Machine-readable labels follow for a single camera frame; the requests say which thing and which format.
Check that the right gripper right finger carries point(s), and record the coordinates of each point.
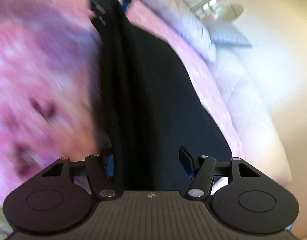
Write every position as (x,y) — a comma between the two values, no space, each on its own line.
(200,170)

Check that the white striped quilt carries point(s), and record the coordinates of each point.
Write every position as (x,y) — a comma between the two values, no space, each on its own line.
(180,18)

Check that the round wall mirror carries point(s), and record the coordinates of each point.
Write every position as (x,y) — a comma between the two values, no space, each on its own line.
(232,12)

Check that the grey checked pillow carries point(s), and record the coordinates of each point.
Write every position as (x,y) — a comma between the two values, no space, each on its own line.
(224,33)

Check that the pink floral blanket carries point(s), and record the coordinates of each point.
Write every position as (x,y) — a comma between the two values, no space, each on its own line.
(49,86)

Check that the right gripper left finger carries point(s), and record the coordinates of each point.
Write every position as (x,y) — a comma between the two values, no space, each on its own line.
(100,169)

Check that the black trousers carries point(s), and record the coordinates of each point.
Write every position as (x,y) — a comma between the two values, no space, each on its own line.
(150,108)

